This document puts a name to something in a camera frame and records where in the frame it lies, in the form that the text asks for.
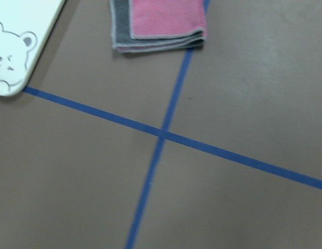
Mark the cream bear tray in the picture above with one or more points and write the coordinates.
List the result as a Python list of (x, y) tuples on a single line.
[(24, 29)]

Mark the pink and grey cloth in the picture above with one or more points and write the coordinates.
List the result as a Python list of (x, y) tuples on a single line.
[(151, 26)]

